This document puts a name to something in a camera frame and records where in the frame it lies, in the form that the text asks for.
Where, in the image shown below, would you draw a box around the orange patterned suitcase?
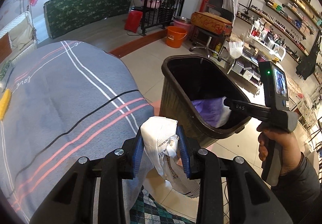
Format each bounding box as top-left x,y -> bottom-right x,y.
190,12 -> 232,36

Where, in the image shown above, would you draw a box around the red bag on floor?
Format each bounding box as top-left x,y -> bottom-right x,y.
124,10 -> 143,33

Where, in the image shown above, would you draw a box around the black metal rack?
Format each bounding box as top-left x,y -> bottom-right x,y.
140,0 -> 185,36

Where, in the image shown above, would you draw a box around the yellow foam fruit net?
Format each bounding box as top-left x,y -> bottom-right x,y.
0,89 -> 11,120

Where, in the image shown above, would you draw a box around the black cable on table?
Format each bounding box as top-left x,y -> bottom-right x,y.
15,89 -> 140,184

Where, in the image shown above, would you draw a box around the pink plastic basin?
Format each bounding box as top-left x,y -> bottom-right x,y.
173,16 -> 193,33

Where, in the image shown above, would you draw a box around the white plastic shopping bag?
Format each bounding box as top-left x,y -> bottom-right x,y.
140,116 -> 200,198

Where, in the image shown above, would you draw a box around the wall product shelves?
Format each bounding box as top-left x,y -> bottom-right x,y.
240,0 -> 321,56

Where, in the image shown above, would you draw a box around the dark sleeve forearm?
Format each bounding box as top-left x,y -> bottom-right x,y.
271,155 -> 321,223

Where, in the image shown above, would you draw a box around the dark brown trash bin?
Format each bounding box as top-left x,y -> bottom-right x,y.
159,55 -> 251,148

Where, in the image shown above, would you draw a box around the checkered green floor mat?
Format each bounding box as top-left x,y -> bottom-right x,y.
129,186 -> 193,224

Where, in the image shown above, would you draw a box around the purple snack bag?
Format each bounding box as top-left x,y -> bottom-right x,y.
192,97 -> 231,128

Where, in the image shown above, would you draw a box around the green white carton box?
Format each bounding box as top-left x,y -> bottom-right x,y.
0,60 -> 14,82

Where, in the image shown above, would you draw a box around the white swing sofa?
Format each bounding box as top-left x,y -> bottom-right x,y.
1,11 -> 37,64

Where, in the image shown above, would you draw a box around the white rolling cart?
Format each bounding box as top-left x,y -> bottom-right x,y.
223,18 -> 281,96

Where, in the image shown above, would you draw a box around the swivel stool chrome base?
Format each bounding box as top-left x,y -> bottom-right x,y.
189,27 -> 226,62

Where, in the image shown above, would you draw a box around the orange plastic bucket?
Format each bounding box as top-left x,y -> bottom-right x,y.
165,26 -> 187,49

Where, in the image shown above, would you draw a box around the person right hand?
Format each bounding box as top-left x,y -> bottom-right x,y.
257,122 -> 302,176

